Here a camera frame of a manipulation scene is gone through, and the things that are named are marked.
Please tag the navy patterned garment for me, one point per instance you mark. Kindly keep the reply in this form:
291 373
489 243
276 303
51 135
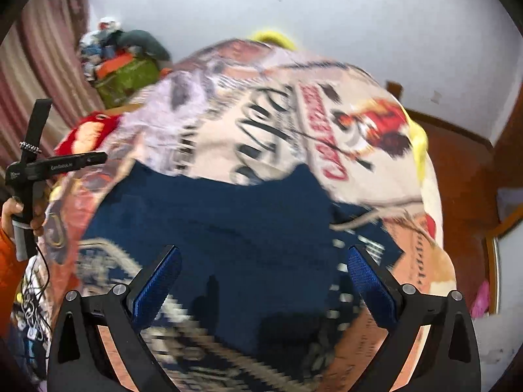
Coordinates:
229 228

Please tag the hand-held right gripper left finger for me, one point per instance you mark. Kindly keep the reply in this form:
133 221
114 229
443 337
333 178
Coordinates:
157 284

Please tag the red plush toy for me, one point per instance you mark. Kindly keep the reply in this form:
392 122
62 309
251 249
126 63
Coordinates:
88 130

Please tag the person's left forearm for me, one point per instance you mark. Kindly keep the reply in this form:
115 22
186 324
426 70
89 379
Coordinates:
10 269

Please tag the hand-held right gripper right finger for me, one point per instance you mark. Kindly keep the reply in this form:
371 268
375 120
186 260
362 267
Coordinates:
374 290

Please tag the person's left hand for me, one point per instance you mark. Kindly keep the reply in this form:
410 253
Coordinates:
10 212

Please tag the framed mirror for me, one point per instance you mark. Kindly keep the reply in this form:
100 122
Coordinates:
506 261

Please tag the printed bed blanket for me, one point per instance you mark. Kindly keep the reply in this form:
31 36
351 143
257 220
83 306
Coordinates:
253 130

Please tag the green bag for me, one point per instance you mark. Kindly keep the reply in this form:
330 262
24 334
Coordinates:
124 79

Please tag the pink object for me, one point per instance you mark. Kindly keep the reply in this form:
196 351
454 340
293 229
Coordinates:
480 300

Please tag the pile of clothes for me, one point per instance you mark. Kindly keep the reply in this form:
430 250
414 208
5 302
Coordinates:
118 47

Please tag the striped curtain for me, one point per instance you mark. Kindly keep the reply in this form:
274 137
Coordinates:
45 61

